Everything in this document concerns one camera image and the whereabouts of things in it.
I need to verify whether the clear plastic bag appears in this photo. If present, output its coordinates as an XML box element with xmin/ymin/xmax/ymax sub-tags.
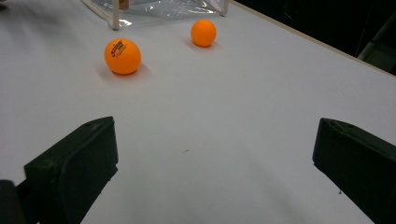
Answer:
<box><xmin>80</xmin><ymin>0</ymin><xmax>231</xmax><ymax>31</ymax></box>

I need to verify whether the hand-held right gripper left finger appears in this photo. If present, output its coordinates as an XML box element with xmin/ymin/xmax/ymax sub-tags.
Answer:
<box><xmin>23</xmin><ymin>116</ymin><xmax>120</xmax><ymax>224</ymax></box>

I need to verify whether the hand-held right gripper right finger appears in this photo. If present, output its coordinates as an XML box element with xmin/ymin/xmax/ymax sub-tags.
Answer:
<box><xmin>312</xmin><ymin>117</ymin><xmax>396</xmax><ymax>224</ymax></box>

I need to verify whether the white table cover sheet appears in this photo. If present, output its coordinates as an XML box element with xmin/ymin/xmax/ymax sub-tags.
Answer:
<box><xmin>0</xmin><ymin>0</ymin><xmax>396</xmax><ymax>224</ymax></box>

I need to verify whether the orange ping-pong ball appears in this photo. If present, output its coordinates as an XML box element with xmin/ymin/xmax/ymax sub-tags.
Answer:
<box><xmin>104</xmin><ymin>37</ymin><xmax>143</xmax><ymax>76</ymax></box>
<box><xmin>190</xmin><ymin>19</ymin><xmax>218</xmax><ymax>49</ymax></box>

